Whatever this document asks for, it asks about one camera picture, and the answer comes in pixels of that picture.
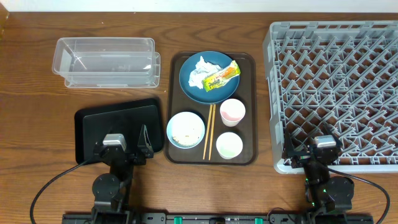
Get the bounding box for left wooden chopstick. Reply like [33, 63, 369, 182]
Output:
[203, 105, 213, 160]

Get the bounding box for light blue bowl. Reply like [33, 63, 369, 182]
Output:
[166, 111, 205, 149]

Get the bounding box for clear plastic bin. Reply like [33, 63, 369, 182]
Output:
[52, 37, 160, 88]

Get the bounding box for wooden chopstick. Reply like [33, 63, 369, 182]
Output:
[208, 105, 216, 161]
[203, 105, 213, 160]

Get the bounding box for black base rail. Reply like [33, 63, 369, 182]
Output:
[62, 213, 374, 224]

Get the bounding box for grey dishwasher rack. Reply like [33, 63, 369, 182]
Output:
[262, 21, 397, 174]

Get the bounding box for black plastic bin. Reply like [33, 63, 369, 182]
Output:
[74, 98, 165, 164]

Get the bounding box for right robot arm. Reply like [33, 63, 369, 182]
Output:
[282, 125, 354, 223]

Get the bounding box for white napkin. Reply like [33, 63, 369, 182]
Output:
[188, 56, 222, 89]

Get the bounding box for dark blue plate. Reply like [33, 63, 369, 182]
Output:
[179, 51, 239, 105]

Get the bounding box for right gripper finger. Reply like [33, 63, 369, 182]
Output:
[323, 123, 342, 146]
[282, 129, 295, 159]

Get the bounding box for brown serving tray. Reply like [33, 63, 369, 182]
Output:
[164, 51, 257, 166]

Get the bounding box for yellow green snack wrapper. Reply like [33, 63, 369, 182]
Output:
[202, 60, 241, 92]

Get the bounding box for pink plastic cup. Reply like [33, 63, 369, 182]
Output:
[220, 98, 246, 127]

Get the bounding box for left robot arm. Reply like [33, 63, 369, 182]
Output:
[90, 124, 154, 224]

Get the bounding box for pale green plastic cup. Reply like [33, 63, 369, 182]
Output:
[216, 132, 243, 159]

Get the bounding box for right wooden chopstick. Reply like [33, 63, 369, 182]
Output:
[208, 105, 216, 161]

